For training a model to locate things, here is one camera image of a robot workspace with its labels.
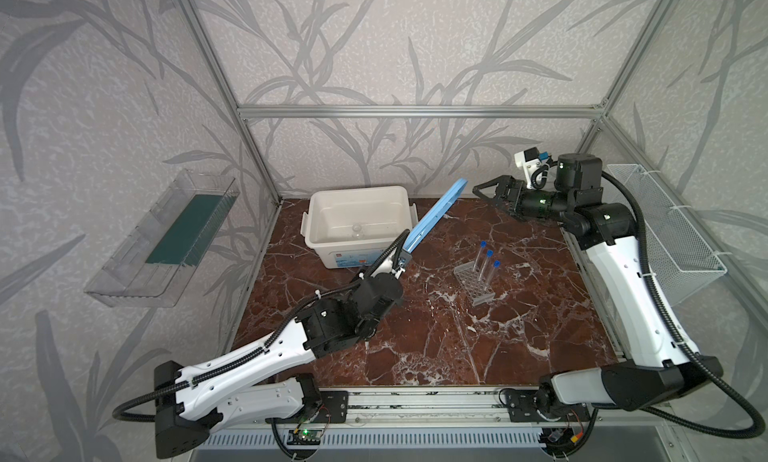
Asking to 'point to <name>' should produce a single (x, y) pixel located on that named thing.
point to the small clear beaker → (356, 227)
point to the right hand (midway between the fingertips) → (484, 187)
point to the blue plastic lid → (432, 220)
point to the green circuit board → (304, 437)
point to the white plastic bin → (383, 212)
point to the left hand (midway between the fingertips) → (388, 257)
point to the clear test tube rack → (473, 284)
